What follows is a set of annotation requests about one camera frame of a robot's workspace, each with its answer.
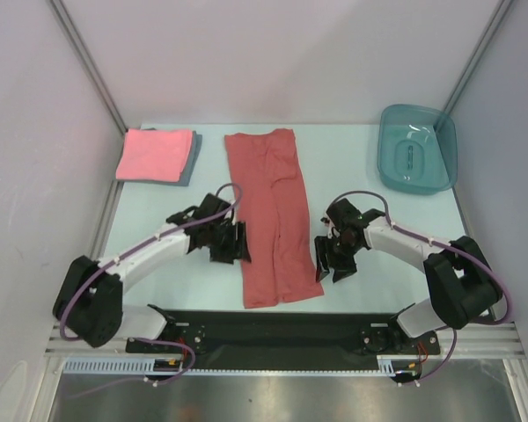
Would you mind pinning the left aluminium corner post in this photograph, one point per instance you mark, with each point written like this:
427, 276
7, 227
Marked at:
84, 56

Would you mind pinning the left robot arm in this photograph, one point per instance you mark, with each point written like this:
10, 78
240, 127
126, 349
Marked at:
90, 307

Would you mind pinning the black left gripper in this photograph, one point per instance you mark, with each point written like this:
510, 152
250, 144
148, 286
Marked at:
227, 255

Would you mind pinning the right aluminium corner post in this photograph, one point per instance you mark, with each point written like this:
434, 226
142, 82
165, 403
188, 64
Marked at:
497, 19

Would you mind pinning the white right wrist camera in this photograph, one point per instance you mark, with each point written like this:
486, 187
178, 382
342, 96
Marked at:
331, 230

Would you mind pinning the aluminium corner post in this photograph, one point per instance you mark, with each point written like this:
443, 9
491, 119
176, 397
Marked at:
497, 19
84, 56

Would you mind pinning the folded pink t shirt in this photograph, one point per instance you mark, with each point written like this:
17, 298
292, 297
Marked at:
154, 155

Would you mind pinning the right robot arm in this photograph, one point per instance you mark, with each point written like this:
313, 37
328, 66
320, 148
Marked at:
460, 283

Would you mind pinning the grey slotted cable duct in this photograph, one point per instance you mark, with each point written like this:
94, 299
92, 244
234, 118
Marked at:
160, 367

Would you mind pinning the teal plastic basin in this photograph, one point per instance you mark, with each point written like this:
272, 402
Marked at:
417, 150

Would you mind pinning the red t shirt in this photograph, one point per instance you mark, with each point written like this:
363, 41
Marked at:
275, 209

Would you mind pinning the aluminium front rail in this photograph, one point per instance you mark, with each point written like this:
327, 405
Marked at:
473, 342

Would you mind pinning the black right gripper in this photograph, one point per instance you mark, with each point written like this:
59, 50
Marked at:
334, 257

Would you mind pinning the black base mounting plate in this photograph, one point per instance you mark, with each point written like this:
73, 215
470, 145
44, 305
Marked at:
294, 340

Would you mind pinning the folded grey t shirt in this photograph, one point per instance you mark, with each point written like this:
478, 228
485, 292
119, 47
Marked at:
187, 173

